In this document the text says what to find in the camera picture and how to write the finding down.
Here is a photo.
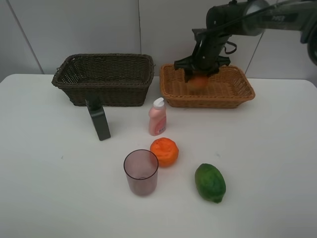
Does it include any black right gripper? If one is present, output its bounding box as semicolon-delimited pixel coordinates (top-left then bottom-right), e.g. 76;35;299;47
174;33;231;82

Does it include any red orange peach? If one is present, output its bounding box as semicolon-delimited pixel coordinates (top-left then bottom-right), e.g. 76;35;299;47
188;75;209;90

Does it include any pink bottle white cap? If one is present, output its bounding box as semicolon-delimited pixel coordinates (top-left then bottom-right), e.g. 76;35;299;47
149;97;166;136

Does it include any orange mandarin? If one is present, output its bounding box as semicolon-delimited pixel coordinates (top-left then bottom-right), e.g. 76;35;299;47
150;137;179;167

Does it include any black rectangular bottle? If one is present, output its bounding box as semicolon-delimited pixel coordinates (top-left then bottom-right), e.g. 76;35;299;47
85;94;111;141

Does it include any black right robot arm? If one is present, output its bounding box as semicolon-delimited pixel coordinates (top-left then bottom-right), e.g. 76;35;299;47
174;0;317;82

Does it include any orange wicker basket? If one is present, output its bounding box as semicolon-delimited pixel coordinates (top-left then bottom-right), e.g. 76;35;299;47
159;64;255;109

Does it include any dark brown wicker basket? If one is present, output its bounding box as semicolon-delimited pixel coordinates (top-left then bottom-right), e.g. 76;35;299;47
52;54;154;107

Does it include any purple translucent cup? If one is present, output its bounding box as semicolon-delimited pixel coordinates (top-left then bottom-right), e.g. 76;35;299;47
123;149;159;196

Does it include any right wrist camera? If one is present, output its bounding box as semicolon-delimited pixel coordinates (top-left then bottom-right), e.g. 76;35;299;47
192;28;209;42

